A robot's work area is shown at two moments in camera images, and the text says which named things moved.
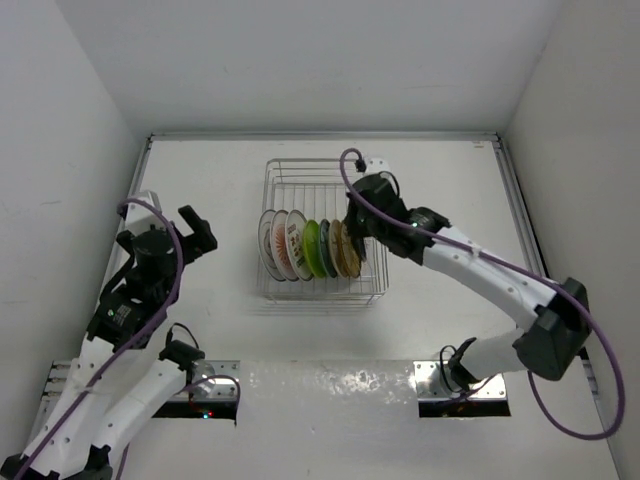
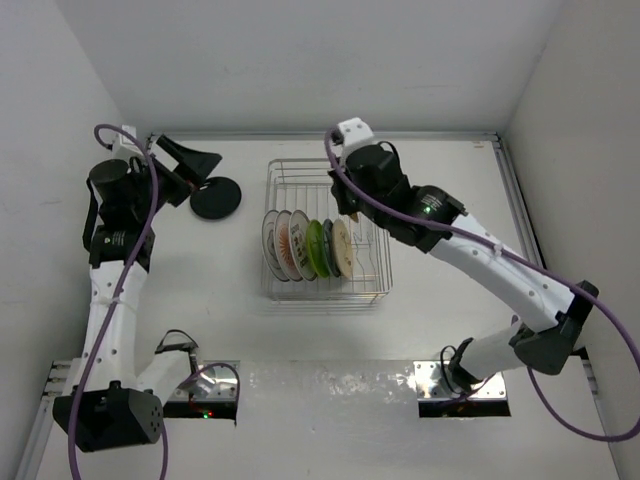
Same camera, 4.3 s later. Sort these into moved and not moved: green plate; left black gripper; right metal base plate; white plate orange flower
Moved: left black gripper
Not moved: green plate; right metal base plate; white plate orange flower
